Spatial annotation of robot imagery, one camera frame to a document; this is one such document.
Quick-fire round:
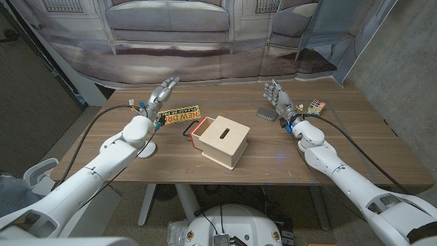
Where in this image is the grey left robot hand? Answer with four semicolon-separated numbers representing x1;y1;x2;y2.
145;76;181;126

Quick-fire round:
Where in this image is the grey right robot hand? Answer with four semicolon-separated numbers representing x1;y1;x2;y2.
264;79;303;126

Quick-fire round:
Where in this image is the yellow new driver bumper sticker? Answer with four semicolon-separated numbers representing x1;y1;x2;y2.
158;105;201;126

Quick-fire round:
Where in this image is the Rubik's cube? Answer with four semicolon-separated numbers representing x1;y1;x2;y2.
306;98;326;116

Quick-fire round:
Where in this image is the wooden drawer with red front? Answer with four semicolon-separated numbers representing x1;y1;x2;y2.
182;115;216;148

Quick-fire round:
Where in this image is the grey metal tin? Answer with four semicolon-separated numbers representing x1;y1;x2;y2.
256;107;279;122

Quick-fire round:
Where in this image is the printed sofa room backdrop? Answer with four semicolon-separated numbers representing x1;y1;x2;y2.
8;0;399;90

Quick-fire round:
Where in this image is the wooden box with slot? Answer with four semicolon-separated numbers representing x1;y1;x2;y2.
197;115;251;171

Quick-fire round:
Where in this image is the black round floor object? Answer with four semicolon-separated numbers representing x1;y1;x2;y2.
154;184;178;202

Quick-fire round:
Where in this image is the white slanted table leg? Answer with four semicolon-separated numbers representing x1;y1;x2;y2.
137;183;157;228

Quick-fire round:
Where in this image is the white thick table leg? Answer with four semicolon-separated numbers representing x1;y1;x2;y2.
174;183;202;223

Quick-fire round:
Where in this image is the grey table leg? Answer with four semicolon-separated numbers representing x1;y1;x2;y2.
309;186;331;232

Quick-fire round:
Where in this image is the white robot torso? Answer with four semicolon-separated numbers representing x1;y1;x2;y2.
184;204;283;246

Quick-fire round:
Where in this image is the clear plastic container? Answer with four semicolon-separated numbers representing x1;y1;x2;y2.
167;220;191;246

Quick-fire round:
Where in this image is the white office chair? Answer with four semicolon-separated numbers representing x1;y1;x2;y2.
23;157;59;197

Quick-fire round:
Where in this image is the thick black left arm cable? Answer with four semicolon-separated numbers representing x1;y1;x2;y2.
50;104;144;192

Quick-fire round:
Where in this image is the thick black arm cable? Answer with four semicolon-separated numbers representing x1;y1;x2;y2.
307;114;409;195
50;104;144;192

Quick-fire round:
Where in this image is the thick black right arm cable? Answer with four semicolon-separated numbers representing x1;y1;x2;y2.
307;114;409;195

